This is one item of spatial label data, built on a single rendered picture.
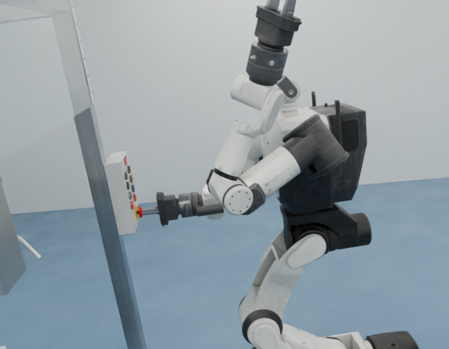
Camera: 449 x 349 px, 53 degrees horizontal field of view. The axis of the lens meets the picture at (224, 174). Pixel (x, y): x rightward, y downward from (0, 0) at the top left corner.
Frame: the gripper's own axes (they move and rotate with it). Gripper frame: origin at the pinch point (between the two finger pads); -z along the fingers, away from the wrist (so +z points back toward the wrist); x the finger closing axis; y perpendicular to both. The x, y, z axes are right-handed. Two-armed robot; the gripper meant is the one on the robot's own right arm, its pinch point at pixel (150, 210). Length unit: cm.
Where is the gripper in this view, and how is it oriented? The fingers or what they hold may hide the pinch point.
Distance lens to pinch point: 166.0
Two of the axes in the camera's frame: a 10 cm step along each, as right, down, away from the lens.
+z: 9.9, -1.5, 0.3
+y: -0.7, -2.8, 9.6
